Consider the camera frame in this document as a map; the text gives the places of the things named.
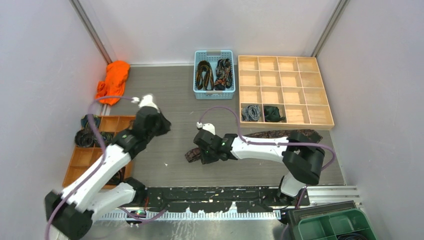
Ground brown paisley patterned tie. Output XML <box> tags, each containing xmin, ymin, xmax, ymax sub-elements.
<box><xmin>184</xmin><ymin>129</ymin><xmax>323</xmax><ymax>165</ymax></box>

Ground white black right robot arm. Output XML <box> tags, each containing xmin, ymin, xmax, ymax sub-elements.
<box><xmin>193</xmin><ymin>122</ymin><xmax>325</xmax><ymax>206</ymax></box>

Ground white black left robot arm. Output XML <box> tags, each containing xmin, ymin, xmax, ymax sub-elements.
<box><xmin>44</xmin><ymin>94</ymin><xmax>171</xmax><ymax>240</ymax></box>

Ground green patterned rolled tie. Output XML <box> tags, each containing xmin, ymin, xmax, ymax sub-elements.
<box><xmin>100</xmin><ymin>131</ymin><xmax>115</xmax><ymax>146</ymax></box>

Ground grey patterned rolled tie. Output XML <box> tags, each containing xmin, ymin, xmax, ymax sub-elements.
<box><xmin>241</xmin><ymin>104</ymin><xmax>262</xmax><ymax>122</ymax></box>

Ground orange cloth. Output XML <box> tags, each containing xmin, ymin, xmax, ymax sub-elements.
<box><xmin>95</xmin><ymin>60</ymin><xmax>130</xmax><ymax>106</ymax></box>

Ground black orange rolled tie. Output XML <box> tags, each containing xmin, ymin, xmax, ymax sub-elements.
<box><xmin>107</xmin><ymin>167</ymin><xmax>126</xmax><ymax>186</ymax></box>

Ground blue yellow rolled tie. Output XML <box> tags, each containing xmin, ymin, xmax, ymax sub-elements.
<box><xmin>80</xmin><ymin>114</ymin><xmax>102</xmax><ymax>129</ymax></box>

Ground dark brown rolled tie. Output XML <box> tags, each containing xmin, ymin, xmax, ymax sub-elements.
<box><xmin>74</xmin><ymin>128</ymin><xmax>95</xmax><ymax>148</ymax></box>

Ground dark green rolled tie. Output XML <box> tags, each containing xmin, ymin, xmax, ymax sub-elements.
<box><xmin>263</xmin><ymin>105</ymin><xmax>286</xmax><ymax>123</ymax></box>

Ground orange striped dark tie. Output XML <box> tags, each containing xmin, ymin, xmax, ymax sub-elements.
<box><xmin>195</xmin><ymin>60</ymin><xmax>214</xmax><ymax>91</ymax></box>

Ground orange wooden compartment tray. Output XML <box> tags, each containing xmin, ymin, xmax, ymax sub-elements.
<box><xmin>62</xmin><ymin>115</ymin><xmax>135</xmax><ymax>190</ymax></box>

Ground red floral dark tie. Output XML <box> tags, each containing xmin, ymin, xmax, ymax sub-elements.
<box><xmin>214</xmin><ymin>58</ymin><xmax>233</xmax><ymax>91</ymax></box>

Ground light wooden compartment tray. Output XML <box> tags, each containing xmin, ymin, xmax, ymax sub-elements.
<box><xmin>238</xmin><ymin>55</ymin><xmax>335</xmax><ymax>130</ymax></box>

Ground light blue plastic basket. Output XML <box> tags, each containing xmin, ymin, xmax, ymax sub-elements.
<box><xmin>192</xmin><ymin>50</ymin><xmax>236</xmax><ymax>100</ymax></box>

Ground dark framed box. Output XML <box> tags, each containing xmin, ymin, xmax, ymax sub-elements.
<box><xmin>285</xmin><ymin>200</ymin><xmax>357</xmax><ymax>240</ymax></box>

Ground green plastic bin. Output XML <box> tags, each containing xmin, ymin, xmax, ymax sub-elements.
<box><xmin>292</xmin><ymin>208</ymin><xmax>377</xmax><ymax>240</ymax></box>

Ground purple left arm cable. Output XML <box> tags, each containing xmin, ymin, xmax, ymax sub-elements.
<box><xmin>44</xmin><ymin>96</ymin><xmax>167</xmax><ymax>240</ymax></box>

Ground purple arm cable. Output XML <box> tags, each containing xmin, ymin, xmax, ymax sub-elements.
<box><xmin>44</xmin><ymin>96</ymin><xmax>167</xmax><ymax>240</ymax></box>
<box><xmin>198</xmin><ymin>105</ymin><xmax>337</xmax><ymax>240</ymax></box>

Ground perforated aluminium rail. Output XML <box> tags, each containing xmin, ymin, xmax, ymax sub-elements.
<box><xmin>99</xmin><ymin>208</ymin><xmax>281</xmax><ymax>221</ymax></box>

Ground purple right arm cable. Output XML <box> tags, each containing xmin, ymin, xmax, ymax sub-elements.
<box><xmin>198</xmin><ymin>105</ymin><xmax>337</xmax><ymax>240</ymax></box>

